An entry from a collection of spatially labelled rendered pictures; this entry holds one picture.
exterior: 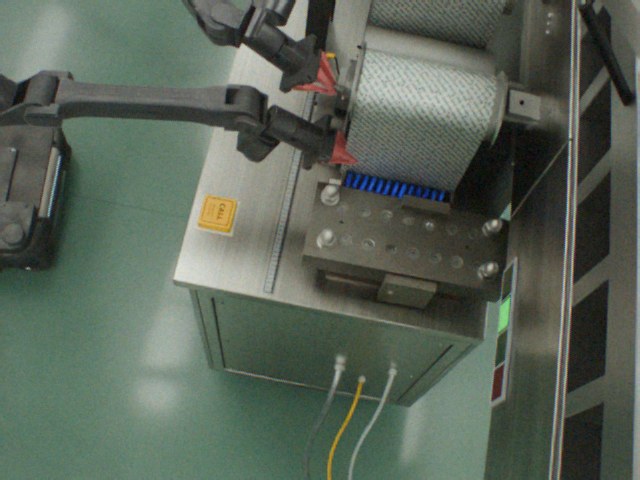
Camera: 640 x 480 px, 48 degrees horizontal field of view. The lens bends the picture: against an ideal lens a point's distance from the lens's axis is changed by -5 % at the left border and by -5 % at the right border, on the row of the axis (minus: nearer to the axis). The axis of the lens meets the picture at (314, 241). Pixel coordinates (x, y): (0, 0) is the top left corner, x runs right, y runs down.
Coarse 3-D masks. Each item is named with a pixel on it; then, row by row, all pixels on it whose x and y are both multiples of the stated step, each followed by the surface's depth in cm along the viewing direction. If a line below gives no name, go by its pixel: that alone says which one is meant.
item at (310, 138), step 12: (300, 120) 139; (324, 120) 142; (300, 132) 138; (312, 132) 139; (324, 132) 140; (288, 144) 141; (300, 144) 140; (312, 144) 140; (324, 144) 140; (312, 156) 141
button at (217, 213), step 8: (208, 200) 158; (216, 200) 158; (224, 200) 158; (232, 200) 158; (208, 208) 157; (216, 208) 157; (224, 208) 157; (232, 208) 157; (200, 216) 156; (208, 216) 156; (216, 216) 156; (224, 216) 156; (232, 216) 157; (200, 224) 156; (208, 224) 156; (216, 224) 156; (224, 224) 156; (232, 224) 158
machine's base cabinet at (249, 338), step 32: (224, 320) 175; (256, 320) 170; (288, 320) 165; (320, 320) 161; (224, 352) 204; (256, 352) 197; (288, 352) 191; (320, 352) 185; (352, 352) 180; (384, 352) 175; (416, 352) 170; (448, 352) 165; (288, 384) 226; (320, 384) 219; (352, 384) 212; (384, 384) 205; (416, 384) 198
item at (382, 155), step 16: (352, 128) 136; (352, 144) 141; (368, 144) 140; (384, 144) 139; (400, 144) 138; (416, 144) 137; (432, 144) 136; (368, 160) 146; (384, 160) 144; (400, 160) 143; (416, 160) 142; (432, 160) 141; (448, 160) 140; (464, 160) 139; (384, 176) 150; (400, 176) 149; (416, 176) 148; (432, 176) 147; (448, 176) 145; (448, 192) 151
